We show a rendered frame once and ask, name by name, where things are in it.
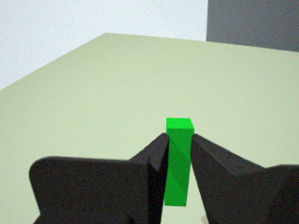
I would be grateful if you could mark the green rectangular post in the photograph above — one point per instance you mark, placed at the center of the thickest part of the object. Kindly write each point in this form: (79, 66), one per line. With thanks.
(180, 133)

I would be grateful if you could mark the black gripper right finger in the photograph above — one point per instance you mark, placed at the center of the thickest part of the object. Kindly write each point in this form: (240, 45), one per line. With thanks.
(238, 191)

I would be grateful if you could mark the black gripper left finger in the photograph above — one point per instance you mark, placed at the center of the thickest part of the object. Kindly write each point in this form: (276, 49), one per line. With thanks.
(135, 187)

